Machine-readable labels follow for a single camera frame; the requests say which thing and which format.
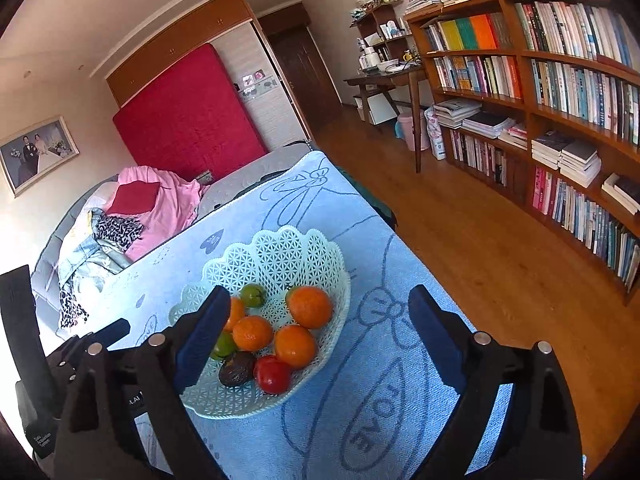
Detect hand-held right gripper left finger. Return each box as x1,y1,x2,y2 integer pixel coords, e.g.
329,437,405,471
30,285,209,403
50,285,232,480

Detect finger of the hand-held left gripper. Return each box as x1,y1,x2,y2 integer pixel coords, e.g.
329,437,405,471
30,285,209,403
62,319,132,356

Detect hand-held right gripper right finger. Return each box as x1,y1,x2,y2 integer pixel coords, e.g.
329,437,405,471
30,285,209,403
407,284,586,480

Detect small green tomato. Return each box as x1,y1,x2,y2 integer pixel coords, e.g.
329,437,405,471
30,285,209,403
210,331,237,361
240,283,266,308

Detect small tangerine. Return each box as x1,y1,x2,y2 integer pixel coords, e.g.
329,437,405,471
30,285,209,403
223,297,247,332
232,316,274,352

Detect brown water chestnut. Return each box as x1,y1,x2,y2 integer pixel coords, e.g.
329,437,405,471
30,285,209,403
218,351,257,387

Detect red tomato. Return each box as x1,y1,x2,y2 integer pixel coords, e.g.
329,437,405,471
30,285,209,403
253,356,292,395

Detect mint green lattice basket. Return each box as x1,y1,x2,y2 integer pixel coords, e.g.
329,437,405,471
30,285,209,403
168,226,352,420

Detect floral quilt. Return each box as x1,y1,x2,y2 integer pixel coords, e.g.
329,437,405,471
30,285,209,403
57,210,131,331

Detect large orange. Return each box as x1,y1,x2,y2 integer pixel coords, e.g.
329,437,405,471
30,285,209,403
286,285,334,330
273,325,319,370

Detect leopard print cloth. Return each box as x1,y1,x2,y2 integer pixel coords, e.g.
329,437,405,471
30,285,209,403
94,215,145,252

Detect pink blanket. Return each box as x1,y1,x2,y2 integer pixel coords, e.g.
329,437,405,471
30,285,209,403
102,166,211,263

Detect red pillow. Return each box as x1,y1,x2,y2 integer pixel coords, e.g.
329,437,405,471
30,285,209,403
106,182,161,216

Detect grey bed mattress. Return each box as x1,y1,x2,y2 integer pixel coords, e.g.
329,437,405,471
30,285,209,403
192,142,321,221

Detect blue printed towel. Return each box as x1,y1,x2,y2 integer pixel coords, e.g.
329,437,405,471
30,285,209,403
75,150,516,480

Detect white tissue pack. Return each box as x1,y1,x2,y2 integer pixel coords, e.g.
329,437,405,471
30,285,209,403
425,105,447,161

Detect pink bin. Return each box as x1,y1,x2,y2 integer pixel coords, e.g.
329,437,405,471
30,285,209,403
397,112,431,152

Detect red upright mattress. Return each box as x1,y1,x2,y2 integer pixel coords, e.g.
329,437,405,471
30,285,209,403
112,43,268,181

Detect white drawer box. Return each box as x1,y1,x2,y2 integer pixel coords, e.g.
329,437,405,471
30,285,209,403
354,91,401,126

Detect wooden bookshelf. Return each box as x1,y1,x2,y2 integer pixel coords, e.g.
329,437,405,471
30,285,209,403
404,0,640,306

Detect wooden and white wardrobe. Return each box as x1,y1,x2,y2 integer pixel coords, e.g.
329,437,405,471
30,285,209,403
105,0,316,153

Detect wooden desk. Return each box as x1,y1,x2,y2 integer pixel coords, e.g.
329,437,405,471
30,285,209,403
344,65,432,173

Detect dark wooden door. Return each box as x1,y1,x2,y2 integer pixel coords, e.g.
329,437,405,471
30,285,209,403
257,2,343,141

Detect rows of upright books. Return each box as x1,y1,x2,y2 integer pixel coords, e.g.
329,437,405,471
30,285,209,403
425,2,640,286

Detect wooden desk hutch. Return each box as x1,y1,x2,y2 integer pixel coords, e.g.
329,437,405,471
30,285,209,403
350,2,416,73

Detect framed wall photo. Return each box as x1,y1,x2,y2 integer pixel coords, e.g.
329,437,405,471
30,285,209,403
0,116,80,198

